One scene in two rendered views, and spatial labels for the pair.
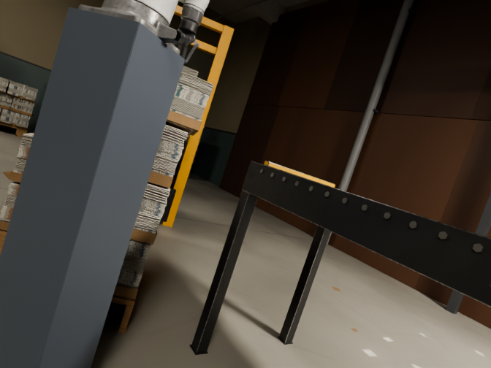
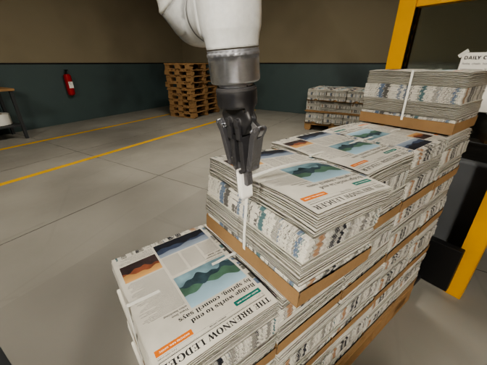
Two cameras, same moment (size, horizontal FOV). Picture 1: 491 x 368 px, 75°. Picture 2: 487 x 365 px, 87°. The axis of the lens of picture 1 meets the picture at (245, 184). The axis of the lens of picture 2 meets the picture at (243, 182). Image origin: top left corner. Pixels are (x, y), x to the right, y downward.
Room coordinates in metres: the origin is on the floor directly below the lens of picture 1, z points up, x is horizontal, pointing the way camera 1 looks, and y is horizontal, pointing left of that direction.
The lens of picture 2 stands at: (1.24, -0.02, 1.32)
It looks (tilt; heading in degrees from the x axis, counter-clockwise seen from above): 25 degrees down; 68
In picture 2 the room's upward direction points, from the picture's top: straight up
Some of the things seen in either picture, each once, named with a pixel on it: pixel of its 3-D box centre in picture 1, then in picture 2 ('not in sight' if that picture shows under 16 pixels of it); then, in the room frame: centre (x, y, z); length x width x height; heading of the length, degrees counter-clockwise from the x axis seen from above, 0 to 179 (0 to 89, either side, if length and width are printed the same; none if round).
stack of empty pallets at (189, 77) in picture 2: not in sight; (193, 89); (2.83, 7.35, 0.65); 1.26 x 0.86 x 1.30; 40
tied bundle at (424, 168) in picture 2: not in sight; (375, 160); (2.14, 0.71, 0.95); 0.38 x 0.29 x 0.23; 105
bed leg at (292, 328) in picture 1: (307, 277); not in sight; (1.56, -0.43, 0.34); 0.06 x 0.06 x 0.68; 36
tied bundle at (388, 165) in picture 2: not in sight; (333, 177); (1.86, 0.63, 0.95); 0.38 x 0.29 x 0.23; 105
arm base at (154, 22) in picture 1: (141, 25); not in sight; (0.80, 0.36, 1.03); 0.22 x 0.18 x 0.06; 73
